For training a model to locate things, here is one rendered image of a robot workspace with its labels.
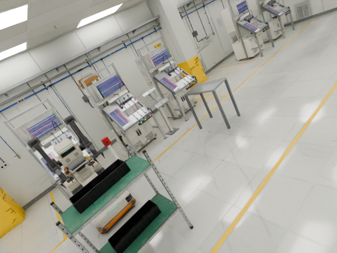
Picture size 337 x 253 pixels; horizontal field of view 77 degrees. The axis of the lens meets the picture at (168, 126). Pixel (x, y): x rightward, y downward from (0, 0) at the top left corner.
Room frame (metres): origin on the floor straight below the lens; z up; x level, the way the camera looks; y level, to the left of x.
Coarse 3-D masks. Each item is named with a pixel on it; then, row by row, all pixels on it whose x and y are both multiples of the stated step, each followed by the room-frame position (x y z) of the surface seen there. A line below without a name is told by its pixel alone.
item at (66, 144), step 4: (64, 140) 2.61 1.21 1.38; (68, 140) 2.61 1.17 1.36; (60, 144) 2.57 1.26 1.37; (64, 144) 2.56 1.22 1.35; (68, 144) 2.56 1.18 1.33; (72, 144) 2.56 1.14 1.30; (56, 148) 2.53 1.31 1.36; (60, 148) 2.52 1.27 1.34; (64, 148) 2.53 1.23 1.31; (68, 148) 2.53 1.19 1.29; (72, 148) 2.58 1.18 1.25; (56, 152) 2.51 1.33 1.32; (60, 152) 2.48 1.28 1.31; (64, 152) 2.52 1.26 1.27; (68, 152) 2.56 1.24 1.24; (60, 156) 2.50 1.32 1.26; (64, 156) 2.54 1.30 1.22
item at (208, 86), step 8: (216, 80) 3.71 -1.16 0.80; (224, 80) 3.55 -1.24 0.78; (192, 88) 4.01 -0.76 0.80; (200, 88) 3.75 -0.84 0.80; (208, 88) 3.51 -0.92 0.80; (216, 88) 3.39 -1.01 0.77; (216, 96) 3.34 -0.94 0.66; (232, 96) 3.58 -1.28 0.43; (192, 112) 3.91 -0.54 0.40; (208, 112) 4.14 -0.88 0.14; (224, 120) 3.37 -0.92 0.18; (200, 128) 3.90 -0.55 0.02
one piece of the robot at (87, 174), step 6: (78, 150) 2.62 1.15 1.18; (66, 156) 2.55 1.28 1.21; (72, 156) 2.58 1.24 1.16; (78, 156) 2.61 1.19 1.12; (60, 162) 2.51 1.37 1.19; (66, 162) 2.53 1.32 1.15; (72, 162) 2.56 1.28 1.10; (84, 168) 2.62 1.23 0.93; (90, 168) 2.63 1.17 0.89; (78, 174) 2.58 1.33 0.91; (84, 174) 2.57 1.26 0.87; (90, 174) 2.60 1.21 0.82; (96, 174) 2.59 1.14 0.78; (78, 180) 2.54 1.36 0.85; (84, 180) 2.56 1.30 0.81; (90, 180) 2.54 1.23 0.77
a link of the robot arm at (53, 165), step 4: (28, 144) 2.25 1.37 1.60; (36, 144) 2.27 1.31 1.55; (36, 148) 2.26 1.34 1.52; (40, 148) 2.28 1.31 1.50; (40, 152) 2.26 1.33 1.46; (44, 152) 2.28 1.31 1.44; (44, 156) 2.26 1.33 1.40; (48, 156) 2.29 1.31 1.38; (48, 160) 2.27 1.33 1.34; (52, 164) 2.27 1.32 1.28; (56, 164) 2.30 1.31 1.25; (52, 168) 2.26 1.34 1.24; (56, 168) 2.27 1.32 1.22
